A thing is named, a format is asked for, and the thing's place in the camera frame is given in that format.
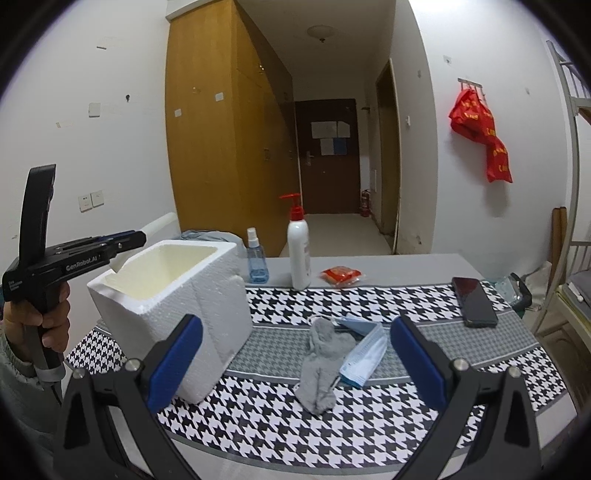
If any white foam cylinder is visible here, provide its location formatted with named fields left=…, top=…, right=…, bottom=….
left=111, top=212, right=179, bottom=273

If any wooden side door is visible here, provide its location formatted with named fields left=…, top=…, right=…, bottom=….
left=375, top=58, right=402, bottom=253

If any small bin with plastic bag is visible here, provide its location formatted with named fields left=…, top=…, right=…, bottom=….
left=496, top=272, right=533, bottom=319

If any red snack packet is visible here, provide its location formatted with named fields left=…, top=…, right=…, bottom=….
left=321, top=265, right=366, bottom=288

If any person's left hand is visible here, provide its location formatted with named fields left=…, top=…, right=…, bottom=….
left=2, top=281, right=71, bottom=366

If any person's left forearm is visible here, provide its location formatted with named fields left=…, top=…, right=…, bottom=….
left=0, top=330, right=63, bottom=464

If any double wall switch panel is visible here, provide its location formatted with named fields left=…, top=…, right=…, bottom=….
left=78, top=190, right=105, bottom=212

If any red cloth bag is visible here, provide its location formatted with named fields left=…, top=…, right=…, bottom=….
left=449, top=89, right=513, bottom=184

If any dark brown entrance door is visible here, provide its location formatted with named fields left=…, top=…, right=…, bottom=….
left=295, top=98, right=360, bottom=215

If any metal bunk bed frame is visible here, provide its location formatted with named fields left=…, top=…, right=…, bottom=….
left=531, top=41, right=591, bottom=416

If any white red-pump lotion bottle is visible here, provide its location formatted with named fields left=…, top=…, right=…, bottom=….
left=279, top=193, right=312, bottom=291

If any grey-blue bedding bundle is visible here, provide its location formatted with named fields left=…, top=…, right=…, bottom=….
left=180, top=229, right=242, bottom=246

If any white foam box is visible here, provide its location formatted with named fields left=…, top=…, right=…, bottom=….
left=87, top=239, right=254, bottom=406

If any grey sock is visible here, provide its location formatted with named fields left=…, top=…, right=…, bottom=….
left=294, top=318, right=357, bottom=415

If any wooden wardrobe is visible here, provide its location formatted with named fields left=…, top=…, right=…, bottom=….
left=165, top=0, right=296, bottom=258

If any clear blue spray bottle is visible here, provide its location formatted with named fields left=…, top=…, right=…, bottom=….
left=246, top=227, right=269, bottom=284

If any blue face mask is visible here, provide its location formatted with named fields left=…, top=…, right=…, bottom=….
left=333, top=316, right=387, bottom=387

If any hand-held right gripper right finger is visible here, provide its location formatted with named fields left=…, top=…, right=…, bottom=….
left=390, top=315, right=541, bottom=480

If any houndstooth table cloth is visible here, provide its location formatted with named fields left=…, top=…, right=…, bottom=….
left=65, top=282, right=571, bottom=468

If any black smartphone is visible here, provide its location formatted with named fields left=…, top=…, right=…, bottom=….
left=451, top=276, right=499, bottom=328

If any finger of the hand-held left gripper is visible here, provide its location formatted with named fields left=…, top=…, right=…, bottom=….
left=95, top=230, right=148, bottom=254

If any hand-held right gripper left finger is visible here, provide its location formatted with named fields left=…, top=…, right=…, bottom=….
left=55, top=314, right=204, bottom=480

